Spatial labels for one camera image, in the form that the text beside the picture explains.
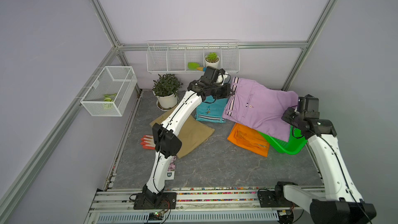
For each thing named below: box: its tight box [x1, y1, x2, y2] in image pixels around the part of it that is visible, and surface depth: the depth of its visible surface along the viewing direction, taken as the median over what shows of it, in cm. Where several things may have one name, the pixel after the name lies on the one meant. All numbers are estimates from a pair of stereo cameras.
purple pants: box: [222, 77, 300, 142], surface depth 79 cm
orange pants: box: [226, 122, 270, 158], surface depth 93 cm
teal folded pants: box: [194, 95, 229, 123], surface depth 103 cm
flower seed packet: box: [165, 155, 177, 180], surface depth 84 cm
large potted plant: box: [152, 73, 184, 111], surface depth 100 cm
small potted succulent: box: [204, 52, 221, 69], surface depth 93 cm
